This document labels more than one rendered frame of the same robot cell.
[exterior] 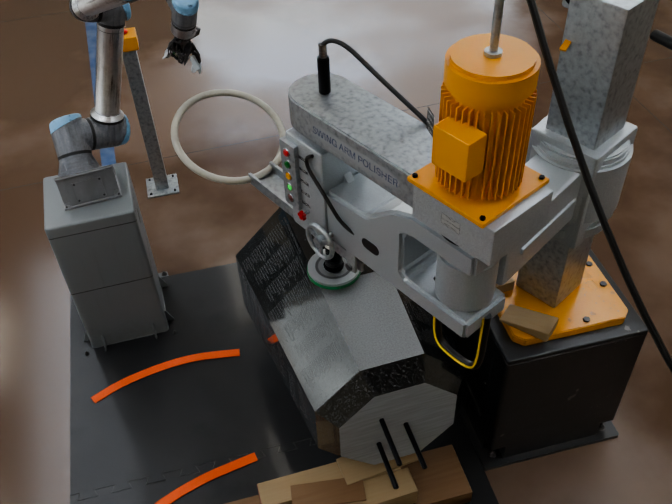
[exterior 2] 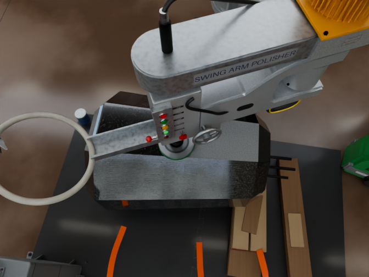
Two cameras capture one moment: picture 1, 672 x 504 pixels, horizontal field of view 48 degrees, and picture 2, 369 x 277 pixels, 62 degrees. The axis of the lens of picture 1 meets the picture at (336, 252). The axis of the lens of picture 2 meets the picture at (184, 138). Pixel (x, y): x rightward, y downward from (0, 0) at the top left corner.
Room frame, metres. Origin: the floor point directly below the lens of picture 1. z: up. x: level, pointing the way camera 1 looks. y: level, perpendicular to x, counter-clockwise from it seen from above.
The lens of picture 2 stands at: (1.83, 0.65, 2.58)
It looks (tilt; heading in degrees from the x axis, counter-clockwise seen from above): 66 degrees down; 294
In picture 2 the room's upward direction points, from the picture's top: 2 degrees counter-clockwise
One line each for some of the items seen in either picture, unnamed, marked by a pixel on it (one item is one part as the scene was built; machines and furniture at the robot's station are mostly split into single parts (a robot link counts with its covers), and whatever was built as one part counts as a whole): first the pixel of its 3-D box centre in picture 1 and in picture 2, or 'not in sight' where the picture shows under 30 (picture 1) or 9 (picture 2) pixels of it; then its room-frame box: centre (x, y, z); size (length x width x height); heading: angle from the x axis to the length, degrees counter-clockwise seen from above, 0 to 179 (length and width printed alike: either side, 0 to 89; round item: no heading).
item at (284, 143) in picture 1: (292, 174); (163, 123); (2.15, 0.14, 1.39); 0.08 x 0.03 x 0.28; 39
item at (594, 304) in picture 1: (547, 287); not in sight; (2.12, -0.86, 0.76); 0.49 x 0.49 x 0.05; 12
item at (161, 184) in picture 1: (145, 115); not in sight; (3.86, 1.10, 0.54); 0.20 x 0.20 x 1.09; 12
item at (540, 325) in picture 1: (528, 319); not in sight; (1.91, -0.74, 0.80); 0.20 x 0.10 x 0.05; 54
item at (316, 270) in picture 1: (333, 266); (176, 141); (2.16, 0.01, 0.90); 0.21 x 0.21 x 0.01
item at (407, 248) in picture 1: (402, 239); (252, 85); (1.85, -0.23, 1.33); 0.74 x 0.23 x 0.49; 39
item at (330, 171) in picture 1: (344, 190); (189, 99); (2.10, -0.04, 1.34); 0.36 x 0.22 x 0.45; 39
